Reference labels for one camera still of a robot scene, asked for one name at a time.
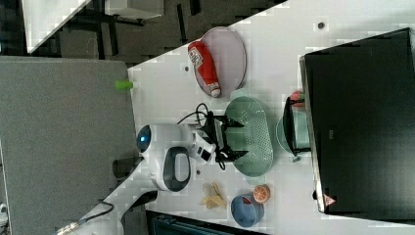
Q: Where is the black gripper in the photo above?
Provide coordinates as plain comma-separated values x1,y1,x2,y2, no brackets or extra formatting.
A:
203,111,248,164

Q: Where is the mint green plastic strainer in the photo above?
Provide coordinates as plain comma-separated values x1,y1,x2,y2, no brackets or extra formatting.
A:
225,88,274,184

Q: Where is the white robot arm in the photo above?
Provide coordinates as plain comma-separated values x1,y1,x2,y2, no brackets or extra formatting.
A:
53,112,246,235

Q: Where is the mint green cup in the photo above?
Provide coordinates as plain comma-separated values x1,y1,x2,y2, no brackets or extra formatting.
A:
276,111,310,163

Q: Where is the orange slice toy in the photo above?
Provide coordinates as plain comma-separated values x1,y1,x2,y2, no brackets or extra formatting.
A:
254,184,270,204

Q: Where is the blue bowl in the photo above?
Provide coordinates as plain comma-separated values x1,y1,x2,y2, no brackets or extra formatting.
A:
231,193,264,227

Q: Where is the red toy strawberry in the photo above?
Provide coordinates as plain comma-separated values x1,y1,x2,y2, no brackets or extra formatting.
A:
290,90,304,107

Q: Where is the round grey plate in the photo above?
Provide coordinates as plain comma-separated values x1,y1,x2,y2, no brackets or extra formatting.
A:
201,26,247,98

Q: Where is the red plush ketchup bottle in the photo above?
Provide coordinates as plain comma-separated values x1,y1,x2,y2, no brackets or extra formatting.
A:
188,41,221,97

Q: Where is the green cylinder on divider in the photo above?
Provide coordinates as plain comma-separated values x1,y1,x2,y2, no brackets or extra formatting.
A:
115,80,134,90

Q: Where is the silver black toaster oven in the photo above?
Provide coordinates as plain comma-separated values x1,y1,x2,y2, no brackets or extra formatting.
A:
298,28,415,224

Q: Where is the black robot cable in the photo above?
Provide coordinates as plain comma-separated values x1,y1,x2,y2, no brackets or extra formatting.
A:
176,102,228,171

